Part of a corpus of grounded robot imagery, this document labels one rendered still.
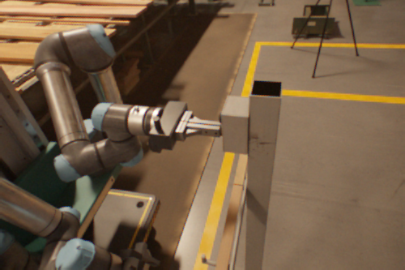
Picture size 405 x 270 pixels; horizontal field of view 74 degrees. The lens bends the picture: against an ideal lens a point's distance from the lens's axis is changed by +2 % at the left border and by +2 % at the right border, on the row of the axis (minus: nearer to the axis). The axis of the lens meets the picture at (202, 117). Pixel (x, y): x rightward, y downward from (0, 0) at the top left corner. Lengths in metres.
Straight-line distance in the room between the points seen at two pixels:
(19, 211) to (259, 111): 0.62
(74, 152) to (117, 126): 0.14
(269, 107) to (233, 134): 0.10
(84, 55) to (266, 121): 0.63
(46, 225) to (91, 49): 0.53
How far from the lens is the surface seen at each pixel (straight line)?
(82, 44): 0.96
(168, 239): 1.82
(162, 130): 0.62
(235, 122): 0.56
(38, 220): 0.85
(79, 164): 0.77
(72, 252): 0.76
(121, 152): 0.76
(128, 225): 1.55
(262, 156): 0.63
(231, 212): 0.70
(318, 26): 4.16
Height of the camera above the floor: 1.60
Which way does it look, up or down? 38 degrees down
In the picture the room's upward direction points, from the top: 6 degrees counter-clockwise
